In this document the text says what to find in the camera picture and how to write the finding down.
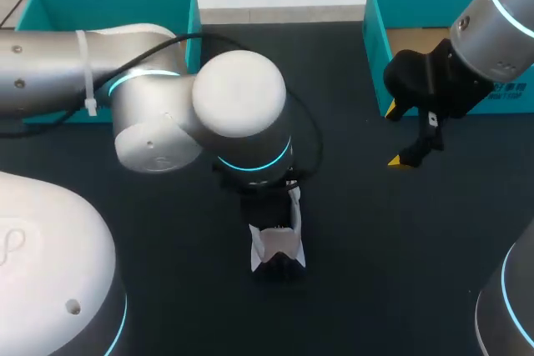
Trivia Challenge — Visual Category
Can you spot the teal box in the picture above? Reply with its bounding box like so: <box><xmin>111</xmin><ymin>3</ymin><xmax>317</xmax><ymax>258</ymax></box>
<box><xmin>14</xmin><ymin>0</ymin><xmax>204</xmax><ymax>126</ymax></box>
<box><xmin>361</xmin><ymin>0</ymin><xmax>534</xmax><ymax>118</ymax></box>

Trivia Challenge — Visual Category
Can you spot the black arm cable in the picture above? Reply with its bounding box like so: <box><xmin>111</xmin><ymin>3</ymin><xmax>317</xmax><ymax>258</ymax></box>
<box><xmin>0</xmin><ymin>33</ymin><xmax>325</xmax><ymax>191</ymax></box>

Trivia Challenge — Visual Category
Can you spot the white cable tie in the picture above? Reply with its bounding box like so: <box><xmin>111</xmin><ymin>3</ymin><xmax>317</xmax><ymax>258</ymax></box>
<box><xmin>75</xmin><ymin>29</ymin><xmax>99</xmax><ymax>117</ymax></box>

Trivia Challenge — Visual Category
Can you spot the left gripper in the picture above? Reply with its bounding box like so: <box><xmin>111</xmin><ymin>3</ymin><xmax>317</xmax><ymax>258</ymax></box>
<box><xmin>211</xmin><ymin>163</ymin><xmax>302</xmax><ymax>230</ymax></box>

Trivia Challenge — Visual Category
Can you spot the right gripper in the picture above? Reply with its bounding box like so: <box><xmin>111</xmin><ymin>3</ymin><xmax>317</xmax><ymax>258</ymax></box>
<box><xmin>383</xmin><ymin>38</ymin><xmax>496</xmax><ymax>170</ymax></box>

